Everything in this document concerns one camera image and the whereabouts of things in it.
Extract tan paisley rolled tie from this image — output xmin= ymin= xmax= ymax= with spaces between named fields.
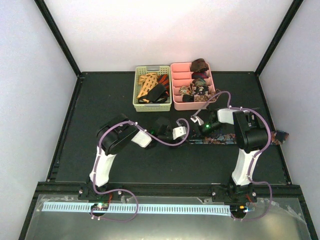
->
xmin=178 ymin=85 xmax=193 ymax=96

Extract right controller board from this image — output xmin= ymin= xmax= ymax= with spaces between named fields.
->
xmin=230 ymin=205 xmax=254 ymax=213

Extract red black striped tie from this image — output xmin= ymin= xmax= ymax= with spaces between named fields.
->
xmin=157 ymin=74 xmax=170 ymax=89

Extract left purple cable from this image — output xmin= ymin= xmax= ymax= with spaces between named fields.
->
xmin=89 ymin=118 xmax=190 ymax=223

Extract green plastic basket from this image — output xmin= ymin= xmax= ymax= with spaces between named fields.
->
xmin=132 ymin=65 xmax=173 ymax=112

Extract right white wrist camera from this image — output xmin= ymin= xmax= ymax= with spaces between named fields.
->
xmin=190 ymin=115 xmax=204 ymax=126

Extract left black frame post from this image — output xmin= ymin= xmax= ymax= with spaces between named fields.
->
xmin=34 ymin=0 xmax=82 ymax=77

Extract green floral rolled tie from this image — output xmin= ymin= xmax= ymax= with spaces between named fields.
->
xmin=192 ymin=78 xmax=207 ymax=87

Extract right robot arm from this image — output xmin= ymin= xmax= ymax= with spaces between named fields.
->
xmin=190 ymin=106 xmax=272 ymax=202

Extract black rolled tie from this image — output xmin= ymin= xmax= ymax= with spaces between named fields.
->
xmin=182 ymin=94 xmax=194 ymax=103

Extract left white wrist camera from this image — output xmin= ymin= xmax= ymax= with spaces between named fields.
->
xmin=172 ymin=126 xmax=187 ymax=140

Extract black frame post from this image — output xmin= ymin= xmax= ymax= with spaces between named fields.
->
xmin=255 ymin=0 xmax=304 ymax=77
xmin=34 ymin=0 xmax=82 ymax=77

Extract brown dotted rolled tie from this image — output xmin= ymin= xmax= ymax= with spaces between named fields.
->
xmin=193 ymin=89 xmax=221 ymax=102

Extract controller board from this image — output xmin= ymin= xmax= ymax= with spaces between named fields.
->
xmin=230 ymin=205 xmax=254 ymax=213
xmin=90 ymin=202 xmax=109 ymax=211

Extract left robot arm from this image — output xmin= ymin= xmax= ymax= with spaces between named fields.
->
xmin=89 ymin=113 xmax=190 ymax=200

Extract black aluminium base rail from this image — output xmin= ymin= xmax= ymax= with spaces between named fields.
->
xmin=37 ymin=182 xmax=303 ymax=201

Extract pink divided organizer tray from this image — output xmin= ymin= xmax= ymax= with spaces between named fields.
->
xmin=170 ymin=62 xmax=216 ymax=111

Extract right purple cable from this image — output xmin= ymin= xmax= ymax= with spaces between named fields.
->
xmin=193 ymin=90 xmax=274 ymax=223

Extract light blue slotted cable duct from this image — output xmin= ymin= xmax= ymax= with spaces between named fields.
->
xmin=41 ymin=202 xmax=231 ymax=217

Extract red blue rolled tie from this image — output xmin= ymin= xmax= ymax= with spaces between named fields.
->
xmin=191 ymin=71 xmax=209 ymax=79

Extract purple cable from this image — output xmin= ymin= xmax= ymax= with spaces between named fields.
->
xmin=193 ymin=90 xmax=274 ymax=223
xmin=89 ymin=118 xmax=190 ymax=223

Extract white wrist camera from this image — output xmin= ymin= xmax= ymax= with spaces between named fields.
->
xmin=190 ymin=115 xmax=204 ymax=126
xmin=172 ymin=126 xmax=187 ymax=140

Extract dark floral rolled tie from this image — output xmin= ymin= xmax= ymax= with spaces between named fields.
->
xmin=192 ymin=85 xmax=211 ymax=96

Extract orange patterned tie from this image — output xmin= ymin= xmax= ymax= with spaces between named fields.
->
xmin=136 ymin=72 xmax=158 ymax=99

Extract navy floral tie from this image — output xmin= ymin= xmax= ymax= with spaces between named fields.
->
xmin=187 ymin=130 xmax=289 ymax=148

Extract right black frame post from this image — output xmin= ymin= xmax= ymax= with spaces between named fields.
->
xmin=255 ymin=0 xmax=304 ymax=77

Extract clear acrylic sheet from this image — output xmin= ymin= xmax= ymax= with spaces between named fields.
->
xmin=20 ymin=195 xmax=312 ymax=240

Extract left controller board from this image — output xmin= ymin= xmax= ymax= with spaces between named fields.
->
xmin=90 ymin=202 xmax=109 ymax=211

